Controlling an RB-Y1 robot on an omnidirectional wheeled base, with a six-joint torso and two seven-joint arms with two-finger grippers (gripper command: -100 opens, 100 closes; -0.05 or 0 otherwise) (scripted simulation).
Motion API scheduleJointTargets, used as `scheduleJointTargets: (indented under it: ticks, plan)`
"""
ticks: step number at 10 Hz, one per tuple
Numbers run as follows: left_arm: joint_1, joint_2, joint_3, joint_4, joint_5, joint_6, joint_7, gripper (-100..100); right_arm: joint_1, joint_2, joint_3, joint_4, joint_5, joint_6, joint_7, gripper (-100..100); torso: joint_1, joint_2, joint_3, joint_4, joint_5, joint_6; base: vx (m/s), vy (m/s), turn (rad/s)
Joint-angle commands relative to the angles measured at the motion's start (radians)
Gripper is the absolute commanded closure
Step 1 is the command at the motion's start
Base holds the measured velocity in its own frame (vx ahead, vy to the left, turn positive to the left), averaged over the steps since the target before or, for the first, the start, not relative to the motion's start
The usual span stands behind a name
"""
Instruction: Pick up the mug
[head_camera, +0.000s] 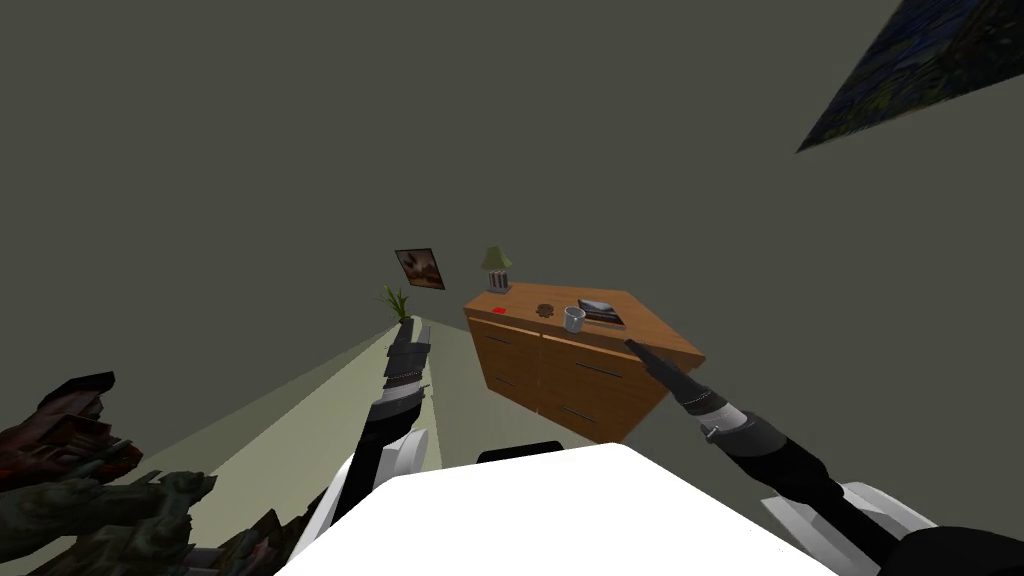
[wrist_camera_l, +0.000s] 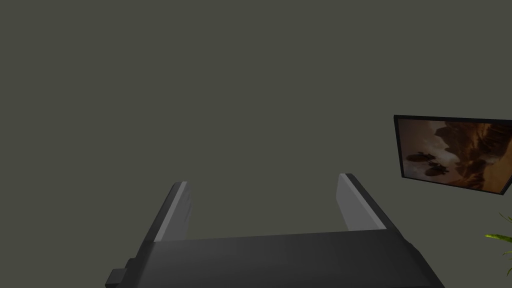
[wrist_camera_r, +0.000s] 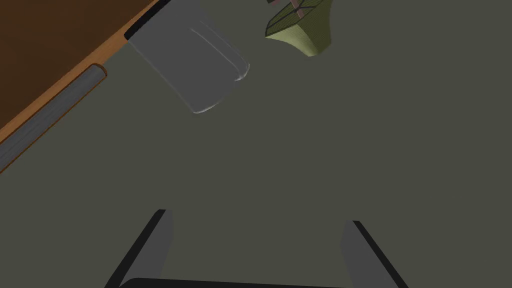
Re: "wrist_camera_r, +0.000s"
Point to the green ribbed cushion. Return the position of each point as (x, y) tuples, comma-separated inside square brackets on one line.
[(304, 28)]

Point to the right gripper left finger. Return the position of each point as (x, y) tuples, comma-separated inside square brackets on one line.
[(148, 252)]

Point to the grey cylindrical bar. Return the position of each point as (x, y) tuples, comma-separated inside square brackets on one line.
[(52, 112)]

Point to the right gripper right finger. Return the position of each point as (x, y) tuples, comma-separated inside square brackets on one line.
[(368, 260)]

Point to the brown wooden table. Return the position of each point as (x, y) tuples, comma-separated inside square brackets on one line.
[(48, 48)]

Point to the clear glass jar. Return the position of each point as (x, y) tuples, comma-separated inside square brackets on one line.
[(192, 60)]

